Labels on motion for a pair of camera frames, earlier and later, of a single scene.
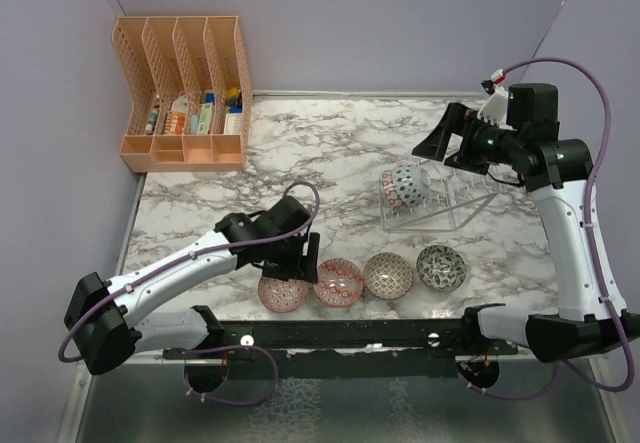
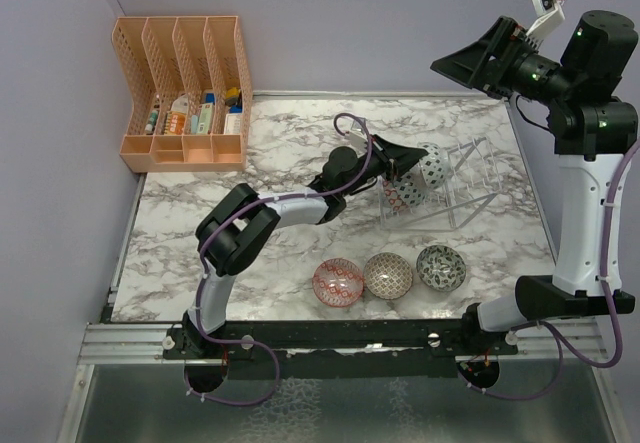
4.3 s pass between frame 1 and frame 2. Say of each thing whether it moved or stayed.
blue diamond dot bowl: stayed
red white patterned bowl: stayed
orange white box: stayed
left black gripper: moved
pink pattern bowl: moved
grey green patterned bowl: stayed
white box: stayed
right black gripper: moved
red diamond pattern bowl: stayed
